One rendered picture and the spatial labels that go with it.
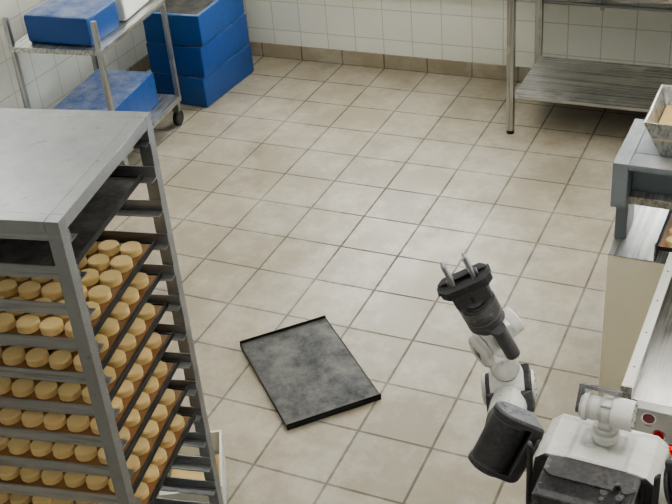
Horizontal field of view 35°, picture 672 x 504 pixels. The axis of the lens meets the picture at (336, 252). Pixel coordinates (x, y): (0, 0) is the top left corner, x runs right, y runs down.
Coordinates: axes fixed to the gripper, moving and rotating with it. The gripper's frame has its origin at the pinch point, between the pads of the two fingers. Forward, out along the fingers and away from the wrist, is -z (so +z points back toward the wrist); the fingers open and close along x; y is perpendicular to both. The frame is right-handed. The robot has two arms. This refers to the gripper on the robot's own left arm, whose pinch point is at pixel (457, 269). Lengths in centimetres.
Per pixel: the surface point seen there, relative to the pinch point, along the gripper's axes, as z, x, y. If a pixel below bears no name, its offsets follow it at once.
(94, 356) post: -30, -72, 13
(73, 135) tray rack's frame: -56, -63, -28
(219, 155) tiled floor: 156, -139, -346
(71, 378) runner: -24, -82, 9
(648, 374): 89, 28, -26
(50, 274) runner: -48, -70, 6
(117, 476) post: 0, -86, 17
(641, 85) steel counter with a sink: 224, 92, -328
